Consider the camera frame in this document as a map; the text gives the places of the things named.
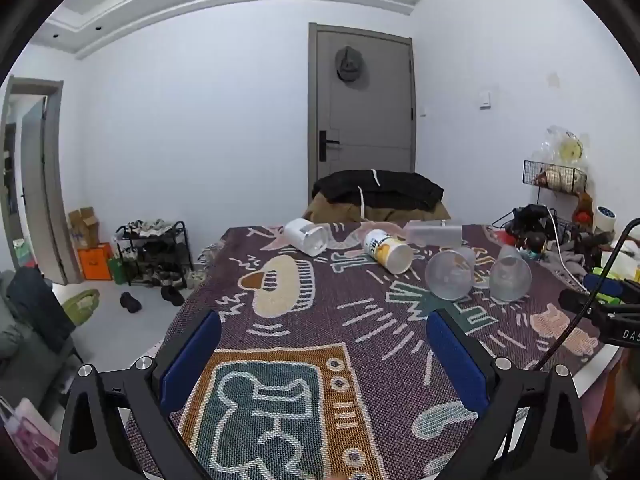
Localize black shoe rack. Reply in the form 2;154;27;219
115;220;195;288

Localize yellow and white paper cup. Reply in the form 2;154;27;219
362;229;414;275

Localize grey open door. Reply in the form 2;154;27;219
0;76;68;286

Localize dark grey sofa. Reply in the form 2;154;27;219
0;266;83;411

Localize pink paper bag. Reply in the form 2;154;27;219
0;395;61;478

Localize orange box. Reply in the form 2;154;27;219
77;243;115;281

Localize grey cap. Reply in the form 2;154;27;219
335;46;370;89

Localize white cable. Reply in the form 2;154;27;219
542;205;591;293

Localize black cable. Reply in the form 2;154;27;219
537;217;640;372

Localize white tape roll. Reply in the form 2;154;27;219
593;205;622;233

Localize black wire wall shelf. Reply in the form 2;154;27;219
523;159;588;196

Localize clear plastic cup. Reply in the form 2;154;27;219
425;247;477;302
489;245;532;304

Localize black jacket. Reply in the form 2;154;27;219
313;169;445;211

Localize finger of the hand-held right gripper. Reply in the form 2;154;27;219
585;272;640;306
558;287;603;313

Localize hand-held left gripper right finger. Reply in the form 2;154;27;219
426;309;593;480

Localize clear rectangular plastic bottle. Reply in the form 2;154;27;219
403;219;464;247

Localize printed woven blanket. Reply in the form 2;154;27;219
125;222;623;480

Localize cardboard boxes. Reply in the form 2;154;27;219
67;206;103;251

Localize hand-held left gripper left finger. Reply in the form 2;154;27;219
57;310;223;480

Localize black door lock handle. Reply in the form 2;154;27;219
319;130;341;162

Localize white plastic cup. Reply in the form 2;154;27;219
283;218;328;257

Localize clear plastic bag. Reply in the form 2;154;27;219
531;125;590;171

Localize green bag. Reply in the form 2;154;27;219
107;256;130;285

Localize green slipper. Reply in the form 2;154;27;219
61;288;101;328

